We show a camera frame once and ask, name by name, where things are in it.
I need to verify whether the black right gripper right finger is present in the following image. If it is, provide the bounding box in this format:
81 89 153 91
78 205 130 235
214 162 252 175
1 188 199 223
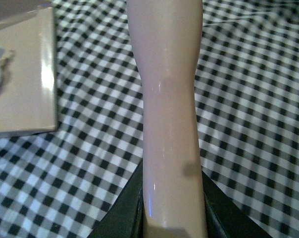
202 173 271 238

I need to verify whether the black white checkered bedsheet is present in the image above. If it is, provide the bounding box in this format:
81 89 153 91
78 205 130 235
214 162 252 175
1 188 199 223
0 0 299 238

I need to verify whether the beige plastic dustpan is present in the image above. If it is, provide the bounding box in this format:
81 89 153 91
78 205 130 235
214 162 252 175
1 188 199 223
0 0 57 137

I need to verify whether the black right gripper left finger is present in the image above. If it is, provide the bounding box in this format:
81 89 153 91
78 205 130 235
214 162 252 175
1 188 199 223
90 162 143 238

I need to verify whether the beige brush handle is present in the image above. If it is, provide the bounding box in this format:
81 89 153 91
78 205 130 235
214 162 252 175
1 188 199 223
127 0 207 238

